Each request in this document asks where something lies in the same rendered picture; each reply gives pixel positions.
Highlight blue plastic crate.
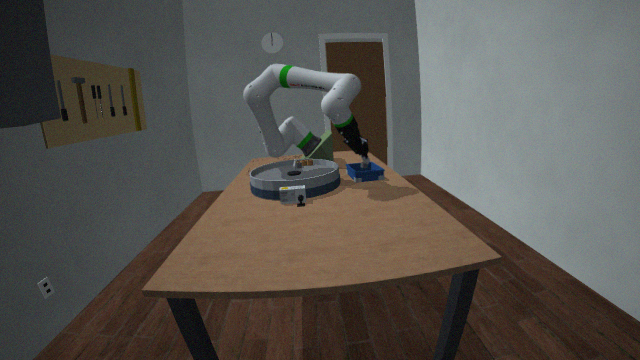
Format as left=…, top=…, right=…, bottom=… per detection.
left=346, top=162, right=385, bottom=183

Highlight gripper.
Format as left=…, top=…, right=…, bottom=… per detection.
left=343, top=127, right=370, bottom=165

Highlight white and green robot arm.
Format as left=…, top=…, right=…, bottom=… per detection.
left=243, top=64, right=361, bottom=158

